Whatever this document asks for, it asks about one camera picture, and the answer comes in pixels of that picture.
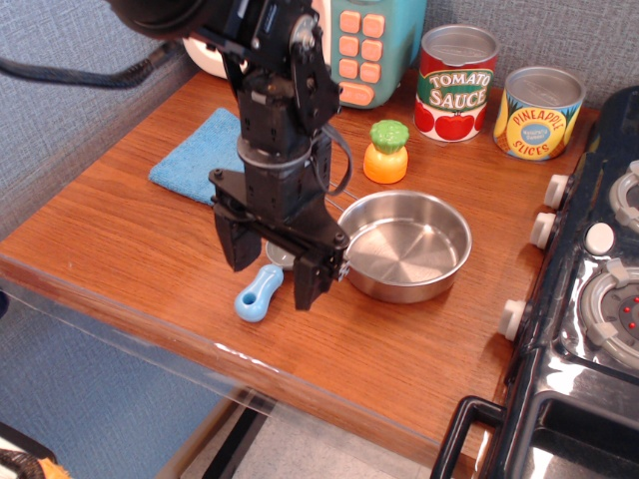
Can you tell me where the black toy stove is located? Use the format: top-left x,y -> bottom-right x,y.
431,87 -> 638,478

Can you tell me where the stainless steel pot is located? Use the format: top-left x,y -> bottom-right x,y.
327,190 -> 473,304

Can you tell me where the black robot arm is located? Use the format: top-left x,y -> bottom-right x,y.
112,1 -> 348,310

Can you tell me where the white stove knob top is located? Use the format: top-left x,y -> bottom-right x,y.
543,175 -> 570,210

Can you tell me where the toy microwave teal and cream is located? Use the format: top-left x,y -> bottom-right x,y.
182,0 -> 429,110

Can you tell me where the white stove knob middle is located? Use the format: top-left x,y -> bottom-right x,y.
529,213 -> 556,249

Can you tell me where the white stove knob bottom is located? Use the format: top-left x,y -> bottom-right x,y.
497,299 -> 527,341

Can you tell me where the blue and grey toy spoon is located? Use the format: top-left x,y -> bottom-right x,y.
234,241 -> 295,323

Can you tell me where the pineapple slices can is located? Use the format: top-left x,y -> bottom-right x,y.
493,66 -> 586,162

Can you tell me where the black braided cable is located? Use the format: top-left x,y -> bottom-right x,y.
0,42 -> 181,90

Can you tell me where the white stove knob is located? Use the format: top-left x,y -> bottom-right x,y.
529,213 -> 556,249
543,175 -> 570,210
497,299 -> 527,341

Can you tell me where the toy carrot orange green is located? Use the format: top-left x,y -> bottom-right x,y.
363,120 -> 409,185

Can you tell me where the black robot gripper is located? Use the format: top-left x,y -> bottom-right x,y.
209,132 -> 350,310

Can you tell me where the tomato sauce can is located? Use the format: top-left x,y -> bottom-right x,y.
414,24 -> 499,143

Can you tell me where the blue folded cloth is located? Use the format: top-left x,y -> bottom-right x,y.
149,108 -> 244,206

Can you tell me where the orange plush object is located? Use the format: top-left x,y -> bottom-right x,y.
1,449 -> 71,479

